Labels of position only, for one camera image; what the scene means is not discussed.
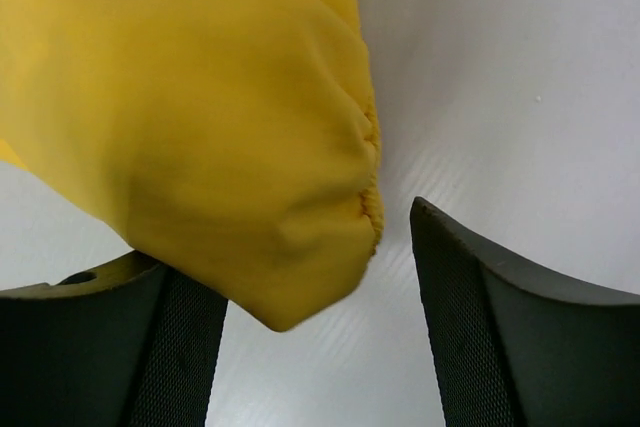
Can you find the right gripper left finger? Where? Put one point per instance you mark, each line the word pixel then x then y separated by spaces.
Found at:
pixel 131 342

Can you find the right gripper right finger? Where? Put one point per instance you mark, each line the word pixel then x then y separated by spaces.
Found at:
pixel 517 344

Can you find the yellow shorts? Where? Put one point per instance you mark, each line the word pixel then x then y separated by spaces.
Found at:
pixel 234 140

